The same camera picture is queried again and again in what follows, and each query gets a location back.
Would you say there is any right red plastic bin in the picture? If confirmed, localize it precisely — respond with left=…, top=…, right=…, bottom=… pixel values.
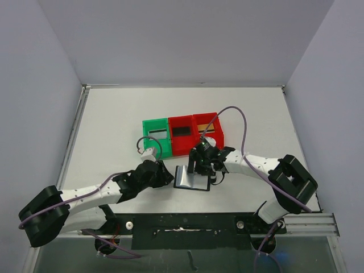
left=192, top=112, right=225, bottom=153

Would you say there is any gold credit card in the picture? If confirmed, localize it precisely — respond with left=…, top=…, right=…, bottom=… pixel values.
left=197, top=123, right=215, bottom=134

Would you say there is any silver credit card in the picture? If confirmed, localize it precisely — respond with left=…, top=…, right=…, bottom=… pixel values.
left=148, top=129, right=168, bottom=139

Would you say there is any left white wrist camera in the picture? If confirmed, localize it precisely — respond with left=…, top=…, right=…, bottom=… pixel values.
left=140, top=147, right=157, bottom=162

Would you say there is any middle red plastic bin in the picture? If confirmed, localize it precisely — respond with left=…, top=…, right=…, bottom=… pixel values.
left=168, top=115, right=199, bottom=156

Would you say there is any aluminium frame rail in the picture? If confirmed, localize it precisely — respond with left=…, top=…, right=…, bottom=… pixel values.
left=284, top=213, right=340, bottom=237

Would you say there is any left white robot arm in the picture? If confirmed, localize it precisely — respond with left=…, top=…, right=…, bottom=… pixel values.
left=18, top=160, right=173, bottom=247

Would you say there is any red plastic bin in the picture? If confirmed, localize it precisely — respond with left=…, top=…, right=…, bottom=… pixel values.
left=168, top=115, right=199, bottom=156
left=192, top=112, right=225, bottom=153

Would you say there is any black credit card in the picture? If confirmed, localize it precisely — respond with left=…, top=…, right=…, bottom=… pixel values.
left=172, top=126, right=191, bottom=137

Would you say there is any green plastic bin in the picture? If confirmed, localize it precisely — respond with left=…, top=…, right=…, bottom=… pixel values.
left=142, top=117, right=173, bottom=160

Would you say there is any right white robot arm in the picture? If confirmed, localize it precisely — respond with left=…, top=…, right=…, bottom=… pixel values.
left=187, top=138, right=318, bottom=224

